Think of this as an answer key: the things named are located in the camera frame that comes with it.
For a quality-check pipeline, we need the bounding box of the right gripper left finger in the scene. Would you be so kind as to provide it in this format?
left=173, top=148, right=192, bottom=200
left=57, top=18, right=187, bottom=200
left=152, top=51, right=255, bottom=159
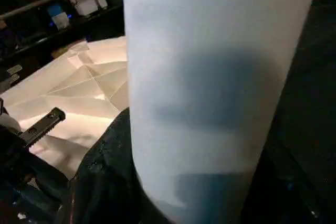
left=55, top=106, right=158, bottom=224

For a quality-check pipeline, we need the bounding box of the black metal shelf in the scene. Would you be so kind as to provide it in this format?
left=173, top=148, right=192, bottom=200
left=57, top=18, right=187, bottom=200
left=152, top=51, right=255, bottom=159
left=0, top=0, right=125, bottom=78

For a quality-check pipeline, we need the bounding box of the black plastic mat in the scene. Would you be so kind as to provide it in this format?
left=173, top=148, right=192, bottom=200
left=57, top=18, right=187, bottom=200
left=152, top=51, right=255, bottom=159
left=0, top=0, right=336, bottom=224

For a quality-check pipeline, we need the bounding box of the white plastic table top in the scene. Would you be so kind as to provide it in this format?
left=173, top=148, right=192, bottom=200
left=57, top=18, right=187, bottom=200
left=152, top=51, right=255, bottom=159
left=0, top=35, right=133, bottom=180

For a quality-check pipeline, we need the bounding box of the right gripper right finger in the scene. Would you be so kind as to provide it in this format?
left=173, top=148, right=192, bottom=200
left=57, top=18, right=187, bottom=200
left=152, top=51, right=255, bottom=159
left=241, top=145, right=336, bottom=224

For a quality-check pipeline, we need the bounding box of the white plastic table leg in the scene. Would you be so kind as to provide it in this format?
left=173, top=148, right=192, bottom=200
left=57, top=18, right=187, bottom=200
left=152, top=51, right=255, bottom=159
left=121, top=0, right=322, bottom=224

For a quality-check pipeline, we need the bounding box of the small blue box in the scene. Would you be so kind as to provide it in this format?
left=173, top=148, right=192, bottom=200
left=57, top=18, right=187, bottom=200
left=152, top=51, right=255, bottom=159
left=49, top=4, right=72, bottom=31

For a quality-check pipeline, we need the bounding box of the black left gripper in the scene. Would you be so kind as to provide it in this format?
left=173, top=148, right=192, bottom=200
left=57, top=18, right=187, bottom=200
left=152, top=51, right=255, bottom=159
left=0, top=106, right=72, bottom=220

